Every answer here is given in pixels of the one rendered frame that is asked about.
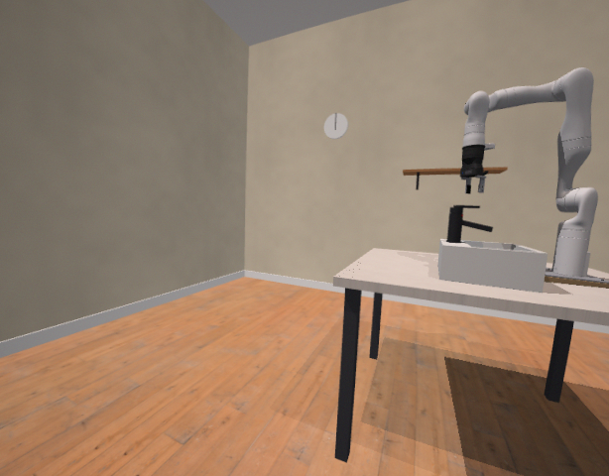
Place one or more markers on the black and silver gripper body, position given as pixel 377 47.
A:
pixel 473 154

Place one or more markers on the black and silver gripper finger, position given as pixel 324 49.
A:
pixel 481 183
pixel 468 185

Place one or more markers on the black mixer tap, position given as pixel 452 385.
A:
pixel 455 223

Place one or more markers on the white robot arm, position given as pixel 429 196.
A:
pixel 571 256

